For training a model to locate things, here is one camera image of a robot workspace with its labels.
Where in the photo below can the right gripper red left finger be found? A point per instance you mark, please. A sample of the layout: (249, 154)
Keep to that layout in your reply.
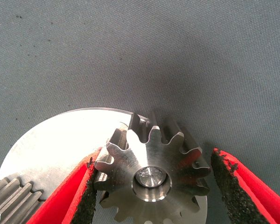
(67, 193)

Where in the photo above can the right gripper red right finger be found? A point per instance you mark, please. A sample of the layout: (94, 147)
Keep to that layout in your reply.
(247, 198)

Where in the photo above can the large steel gear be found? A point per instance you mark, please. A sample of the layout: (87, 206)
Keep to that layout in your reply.
(130, 161)

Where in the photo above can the small steel gear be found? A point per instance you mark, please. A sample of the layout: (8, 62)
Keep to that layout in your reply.
(11, 200)

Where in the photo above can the round metal plate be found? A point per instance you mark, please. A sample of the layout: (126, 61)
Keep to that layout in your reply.
(60, 144)

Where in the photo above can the dark grey table cloth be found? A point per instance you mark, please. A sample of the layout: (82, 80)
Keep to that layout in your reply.
(154, 58)

